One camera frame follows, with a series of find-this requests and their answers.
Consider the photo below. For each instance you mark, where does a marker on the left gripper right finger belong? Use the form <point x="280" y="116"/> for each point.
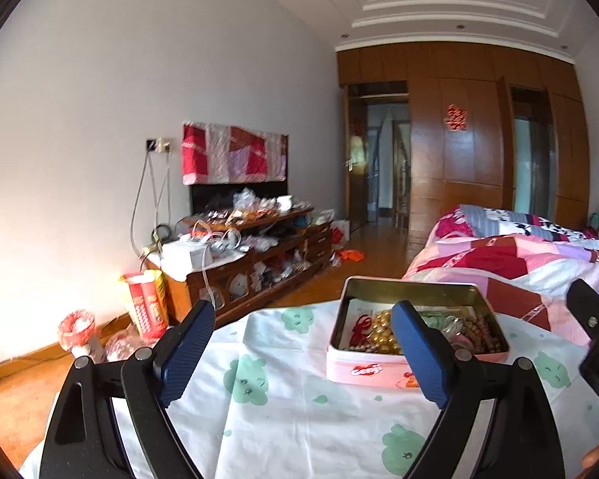
<point x="521" y="439"/>

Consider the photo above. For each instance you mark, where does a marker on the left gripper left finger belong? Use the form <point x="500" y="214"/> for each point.
<point x="84" y="440"/>

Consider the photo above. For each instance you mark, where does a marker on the pink bangle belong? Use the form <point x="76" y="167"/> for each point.
<point x="459" y="341"/>

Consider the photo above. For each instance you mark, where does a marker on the pink metal tin box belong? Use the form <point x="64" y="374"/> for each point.
<point x="364" y="350"/>

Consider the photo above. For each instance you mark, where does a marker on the green jade bangle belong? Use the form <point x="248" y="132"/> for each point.
<point x="437" y="320"/>

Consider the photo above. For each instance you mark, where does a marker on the person's right hand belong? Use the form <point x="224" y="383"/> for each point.
<point x="589" y="460"/>

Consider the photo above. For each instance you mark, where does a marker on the pink patchwork quilt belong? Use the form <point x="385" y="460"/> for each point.
<point x="523" y="264"/>

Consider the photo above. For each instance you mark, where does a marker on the crumpled plastic bag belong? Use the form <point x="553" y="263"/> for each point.
<point x="123" y="344"/>

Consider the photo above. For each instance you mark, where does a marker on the bin with red bag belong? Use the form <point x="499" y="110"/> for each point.
<point x="77" y="334"/>

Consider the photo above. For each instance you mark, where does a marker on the red yellow paper bag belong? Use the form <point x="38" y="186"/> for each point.
<point x="146" y="302"/>

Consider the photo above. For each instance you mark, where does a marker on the white green patterned tablecloth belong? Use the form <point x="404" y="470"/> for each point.
<point x="260" y="406"/>

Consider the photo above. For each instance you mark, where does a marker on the wooden wardrobe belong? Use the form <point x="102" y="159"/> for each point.
<point x="476" y="166"/>

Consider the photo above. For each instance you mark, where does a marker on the white box on cabinet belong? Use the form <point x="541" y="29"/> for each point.
<point x="185" y="256"/>

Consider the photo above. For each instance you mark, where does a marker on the wooden tv cabinet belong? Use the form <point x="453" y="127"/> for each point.
<point x="253" y="263"/>

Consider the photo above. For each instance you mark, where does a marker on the red double happiness sticker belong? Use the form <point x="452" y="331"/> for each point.
<point x="456" y="119"/>

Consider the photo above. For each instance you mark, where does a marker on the orange item on floor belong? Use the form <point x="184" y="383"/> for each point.
<point x="351" y="255"/>

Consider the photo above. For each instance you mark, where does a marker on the black television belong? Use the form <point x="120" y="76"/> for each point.
<point x="216" y="197"/>

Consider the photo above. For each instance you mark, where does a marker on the red white cloth cover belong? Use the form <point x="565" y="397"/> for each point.
<point x="226" y="154"/>

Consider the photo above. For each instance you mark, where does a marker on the wall power socket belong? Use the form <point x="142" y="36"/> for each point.
<point x="160" y="145"/>

